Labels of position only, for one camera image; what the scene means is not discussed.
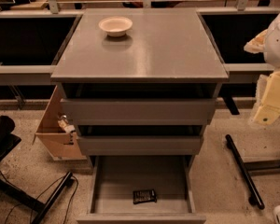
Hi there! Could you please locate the grey drawer cabinet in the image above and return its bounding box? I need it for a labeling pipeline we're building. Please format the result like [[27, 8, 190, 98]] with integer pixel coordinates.
[[50, 7, 230, 166]]

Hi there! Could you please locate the white paper bowl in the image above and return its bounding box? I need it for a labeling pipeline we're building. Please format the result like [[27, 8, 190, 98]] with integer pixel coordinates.
[[99, 16, 133, 37]]

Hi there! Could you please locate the black table leg right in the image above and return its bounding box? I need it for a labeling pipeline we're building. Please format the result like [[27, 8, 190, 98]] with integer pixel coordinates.
[[225, 134, 265, 210]]

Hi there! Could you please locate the black stand leg left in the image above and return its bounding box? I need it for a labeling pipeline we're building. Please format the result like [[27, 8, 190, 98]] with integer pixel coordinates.
[[31, 172, 73, 224]]

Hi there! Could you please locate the grey top drawer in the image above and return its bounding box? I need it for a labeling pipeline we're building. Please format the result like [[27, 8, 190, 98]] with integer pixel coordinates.
[[61, 99, 215, 125]]

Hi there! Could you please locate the black cable on floor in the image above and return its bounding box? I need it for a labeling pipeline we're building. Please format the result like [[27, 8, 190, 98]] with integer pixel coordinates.
[[3, 175, 80, 224]]

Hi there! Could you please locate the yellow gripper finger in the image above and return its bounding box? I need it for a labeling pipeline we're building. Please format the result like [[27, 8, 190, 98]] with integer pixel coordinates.
[[252, 69, 280, 125], [244, 29, 267, 54]]

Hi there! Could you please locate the grey middle drawer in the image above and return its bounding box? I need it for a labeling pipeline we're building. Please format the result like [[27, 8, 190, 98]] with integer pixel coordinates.
[[77, 136, 203, 156]]

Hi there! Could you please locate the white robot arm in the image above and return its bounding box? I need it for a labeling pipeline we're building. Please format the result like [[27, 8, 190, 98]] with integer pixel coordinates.
[[244, 13, 280, 125]]

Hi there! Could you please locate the grey drawer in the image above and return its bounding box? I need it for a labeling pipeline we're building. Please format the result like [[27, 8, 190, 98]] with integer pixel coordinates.
[[77, 156, 206, 224], [77, 136, 203, 156], [61, 99, 215, 125]]

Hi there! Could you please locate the black chair left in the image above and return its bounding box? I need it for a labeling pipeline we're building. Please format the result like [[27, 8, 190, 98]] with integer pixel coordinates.
[[0, 116, 21, 161]]

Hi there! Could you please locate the wooden box on floor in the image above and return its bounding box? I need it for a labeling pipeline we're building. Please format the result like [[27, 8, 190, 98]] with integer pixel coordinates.
[[35, 88, 86, 161]]

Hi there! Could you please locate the grey bottom drawer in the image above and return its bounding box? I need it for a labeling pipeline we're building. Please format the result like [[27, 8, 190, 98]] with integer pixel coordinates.
[[77, 156, 206, 224]]

